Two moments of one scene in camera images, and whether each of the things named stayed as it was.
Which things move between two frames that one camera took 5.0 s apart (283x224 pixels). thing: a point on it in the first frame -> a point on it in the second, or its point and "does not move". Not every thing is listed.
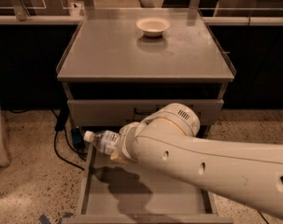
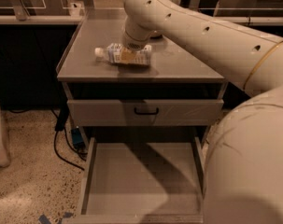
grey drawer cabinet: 120,66 does not move
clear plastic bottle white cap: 106,141 -> 119,53
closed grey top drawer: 131,112 does not move
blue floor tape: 43,218 does not move
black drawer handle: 145,113 does not move
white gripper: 127,144 -> 135,44
